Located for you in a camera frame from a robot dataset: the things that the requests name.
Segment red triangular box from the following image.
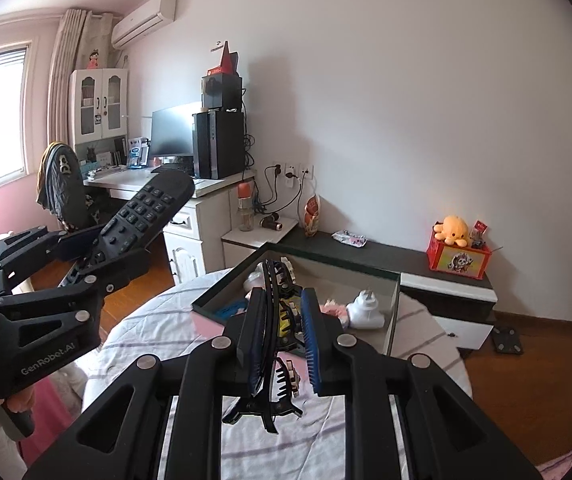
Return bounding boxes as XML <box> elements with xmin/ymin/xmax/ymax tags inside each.
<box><xmin>206</xmin><ymin>41</ymin><xmax>241</xmax><ymax>77</ymax></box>

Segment black computer monitor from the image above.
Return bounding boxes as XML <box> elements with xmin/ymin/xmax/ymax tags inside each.
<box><xmin>150</xmin><ymin>102</ymin><xmax>202</xmax><ymax>159</ymax></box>

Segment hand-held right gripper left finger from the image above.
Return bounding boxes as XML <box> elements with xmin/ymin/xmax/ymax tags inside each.
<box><xmin>23</xmin><ymin>287</ymin><xmax>274</xmax><ymax>480</ymax></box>

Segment black box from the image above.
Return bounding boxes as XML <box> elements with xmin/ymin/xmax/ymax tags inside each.
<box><xmin>202</xmin><ymin>72</ymin><xmax>244</xmax><ymax>111</ymax></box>

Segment black hair claw clip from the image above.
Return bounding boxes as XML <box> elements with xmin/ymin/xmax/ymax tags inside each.
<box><xmin>222</xmin><ymin>257</ymin><xmax>303</xmax><ymax>434</ymax></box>

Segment orange snack bag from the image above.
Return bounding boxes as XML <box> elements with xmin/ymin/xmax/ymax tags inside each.
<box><xmin>302</xmin><ymin>195</ymin><xmax>322</xmax><ymax>238</ymax></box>

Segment pink bedding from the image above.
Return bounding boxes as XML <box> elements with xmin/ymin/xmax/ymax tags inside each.
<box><xmin>536</xmin><ymin>440</ymin><xmax>572</xmax><ymax>480</ymax></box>
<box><xmin>31</xmin><ymin>375</ymin><xmax>88</xmax><ymax>462</ymax></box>

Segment red toy box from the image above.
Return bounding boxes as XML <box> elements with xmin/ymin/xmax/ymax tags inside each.
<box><xmin>427</xmin><ymin>234</ymin><xmax>493</xmax><ymax>279</ymax></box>

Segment orange cap water bottle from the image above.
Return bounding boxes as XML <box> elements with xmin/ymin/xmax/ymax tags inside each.
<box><xmin>237</xmin><ymin>182</ymin><xmax>256</xmax><ymax>232</ymax></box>

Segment pink block figure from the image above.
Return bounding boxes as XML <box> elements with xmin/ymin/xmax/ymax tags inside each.
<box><xmin>320</xmin><ymin>300</ymin><xmax>351</xmax><ymax>325</ymax></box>

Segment person's left hand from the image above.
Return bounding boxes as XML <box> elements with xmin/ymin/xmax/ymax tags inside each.
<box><xmin>0</xmin><ymin>367</ymin><xmax>38</xmax><ymax>413</ymax></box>

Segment black remote control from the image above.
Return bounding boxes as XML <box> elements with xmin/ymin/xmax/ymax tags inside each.
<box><xmin>58</xmin><ymin>170</ymin><xmax>196</xmax><ymax>289</ymax></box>

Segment white desk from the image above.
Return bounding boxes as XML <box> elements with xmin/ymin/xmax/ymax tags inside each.
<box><xmin>83</xmin><ymin>165</ymin><xmax>257</xmax><ymax>287</ymax></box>

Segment dark jacket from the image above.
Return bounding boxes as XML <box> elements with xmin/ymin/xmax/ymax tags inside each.
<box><xmin>36</xmin><ymin>142</ymin><xmax>89</xmax><ymax>233</ymax></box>

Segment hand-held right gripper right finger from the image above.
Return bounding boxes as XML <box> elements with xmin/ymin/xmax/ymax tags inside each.
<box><xmin>301</xmin><ymin>287</ymin><xmax>542</xmax><ymax>480</ymax></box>

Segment small red toy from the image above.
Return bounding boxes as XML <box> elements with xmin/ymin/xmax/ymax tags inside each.
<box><xmin>470</xmin><ymin>220</ymin><xmax>490</xmax><ymax>250</ymax></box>

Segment yellow octopus plush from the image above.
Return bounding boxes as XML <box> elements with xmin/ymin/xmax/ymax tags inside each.
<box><xmin>433</xmin><ymin>215</ymin><xmax>471</xmax><ymax>247</ymax></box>

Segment pink storage box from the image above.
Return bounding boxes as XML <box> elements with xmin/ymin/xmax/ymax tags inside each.
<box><xmin>191</xmin><ymin>242</ymin><xmax>401</xmax><ymax>362</ymax></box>

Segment printed snack packet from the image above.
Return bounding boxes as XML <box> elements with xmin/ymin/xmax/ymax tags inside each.
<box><xmin>332</xmin><ymin>230</ymin><xmax>369</xmax><ymax>249</ymax></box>

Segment blue product box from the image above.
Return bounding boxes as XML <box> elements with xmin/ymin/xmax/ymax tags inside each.
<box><xmin>127</xmin><ymin>136</ymin><xmax>150</xmax><ymax>169</ymax></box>

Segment white hutch cabinet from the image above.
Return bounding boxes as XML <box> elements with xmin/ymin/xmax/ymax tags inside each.
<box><xmin>68</xmin><ymin>67</ymin><xmax>130</xmax><ymax>142</ymax></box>

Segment black power cables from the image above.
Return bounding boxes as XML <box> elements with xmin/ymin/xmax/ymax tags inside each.
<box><xmin>241</xmin><ymin>87</ymin><xmax>312</xmax><ymax>218</ymax></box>

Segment white wall sockets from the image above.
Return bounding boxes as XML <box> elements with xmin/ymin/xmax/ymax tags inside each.
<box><xmin>272</xmin><ymin>161</ymin><xmax>315</xmax><ymax>189</ymax></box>

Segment black computer tower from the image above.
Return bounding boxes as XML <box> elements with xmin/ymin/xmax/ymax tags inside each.
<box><xmin>192</xmin><ymin>110</ymin><xmax>246</xmax><ymax>180</ymax></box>

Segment white drawer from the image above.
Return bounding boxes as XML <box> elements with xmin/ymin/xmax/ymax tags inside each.
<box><xmin>431</xmin><ymin>317</ymin><xmax>495</xmax><ymax>352</ymax></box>

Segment black floor scale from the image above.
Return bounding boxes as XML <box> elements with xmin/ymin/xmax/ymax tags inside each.
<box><xmin>491</xmin><ymin>325</ymin><xmax>523</xmax><ymax>356</ymax></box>

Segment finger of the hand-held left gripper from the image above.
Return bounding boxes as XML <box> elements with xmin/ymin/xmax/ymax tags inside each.
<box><xmin>0</xmin><ymin>252</ymin><xmax>151</xmax><ymax>317</ymax></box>
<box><xmin>0</xmin><ymin>226</ymin><xmax>102</xmax><ymax>275</ymax></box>

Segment black low cabinet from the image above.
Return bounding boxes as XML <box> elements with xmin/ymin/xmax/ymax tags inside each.
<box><xmin>276</xmin><ymin>230</ymin><xmax>497</xmax><ymax>322</ymax></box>

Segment white side table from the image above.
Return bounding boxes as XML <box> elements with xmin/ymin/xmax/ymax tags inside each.
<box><xmin>221</xmin><ymin>217</ymin><xmax>300</xmax><ymax>272</ymax></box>

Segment white air conditioner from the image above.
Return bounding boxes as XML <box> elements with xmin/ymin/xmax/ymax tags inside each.
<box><xmin>111</xmin><ymin>0</ymin><xmax>177</xmax><ymax>50</ymax></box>

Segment beige curtain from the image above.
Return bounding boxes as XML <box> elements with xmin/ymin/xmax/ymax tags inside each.
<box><xmin>48</xmin><ymin>8</ymin><xmax>117</xmax><ymax>142</ymax></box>

